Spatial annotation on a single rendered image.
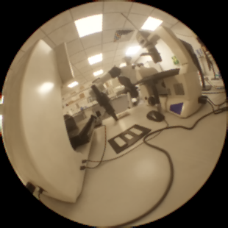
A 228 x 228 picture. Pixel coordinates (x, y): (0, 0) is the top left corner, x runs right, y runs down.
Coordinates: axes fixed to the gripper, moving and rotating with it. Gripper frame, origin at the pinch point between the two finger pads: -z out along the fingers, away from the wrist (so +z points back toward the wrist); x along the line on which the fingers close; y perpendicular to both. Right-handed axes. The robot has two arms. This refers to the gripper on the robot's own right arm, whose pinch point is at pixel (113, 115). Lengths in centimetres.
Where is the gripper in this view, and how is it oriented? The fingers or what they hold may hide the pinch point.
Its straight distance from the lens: 57.9
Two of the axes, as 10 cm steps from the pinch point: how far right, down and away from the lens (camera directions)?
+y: 8.2, -5.7, 0.0
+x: 1.3, 1.8, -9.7
